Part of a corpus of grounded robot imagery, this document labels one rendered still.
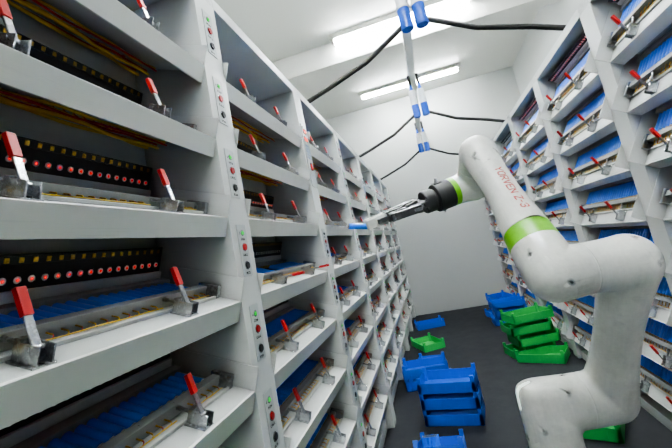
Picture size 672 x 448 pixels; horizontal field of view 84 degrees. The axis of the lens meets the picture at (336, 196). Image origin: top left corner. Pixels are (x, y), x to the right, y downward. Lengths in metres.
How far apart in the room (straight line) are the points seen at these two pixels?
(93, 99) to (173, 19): 0.49
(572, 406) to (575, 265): 0.41
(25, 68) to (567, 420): 1.26
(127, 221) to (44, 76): 0.22
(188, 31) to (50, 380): 0.80
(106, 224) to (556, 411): 1.06
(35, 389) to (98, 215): 0.22
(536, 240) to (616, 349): 0.33
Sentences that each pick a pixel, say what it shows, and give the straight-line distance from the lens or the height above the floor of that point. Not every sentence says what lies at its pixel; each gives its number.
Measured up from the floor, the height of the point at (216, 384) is 0.77.
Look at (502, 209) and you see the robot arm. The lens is 1.01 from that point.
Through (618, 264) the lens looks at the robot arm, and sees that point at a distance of 0.97.
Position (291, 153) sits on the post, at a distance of 1.60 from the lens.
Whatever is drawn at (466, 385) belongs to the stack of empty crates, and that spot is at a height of 0.20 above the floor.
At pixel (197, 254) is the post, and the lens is 0.92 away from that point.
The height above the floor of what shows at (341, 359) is 0.58.
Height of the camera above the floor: 0.99
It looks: 9 degrees up
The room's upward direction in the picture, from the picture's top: 11 degrees counter-clockwise
